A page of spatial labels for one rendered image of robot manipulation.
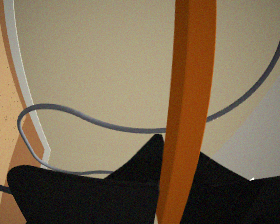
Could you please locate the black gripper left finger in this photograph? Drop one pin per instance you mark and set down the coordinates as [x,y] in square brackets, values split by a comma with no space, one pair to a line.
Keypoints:
[127,196]

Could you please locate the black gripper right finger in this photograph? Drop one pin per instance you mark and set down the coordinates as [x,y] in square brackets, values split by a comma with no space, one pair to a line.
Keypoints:
[219,196]

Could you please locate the grey wire course on two posts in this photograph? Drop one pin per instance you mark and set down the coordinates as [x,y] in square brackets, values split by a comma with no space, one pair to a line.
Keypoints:
[58,107]

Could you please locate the orange handle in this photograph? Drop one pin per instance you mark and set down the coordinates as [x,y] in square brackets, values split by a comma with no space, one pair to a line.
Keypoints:
[190,88]

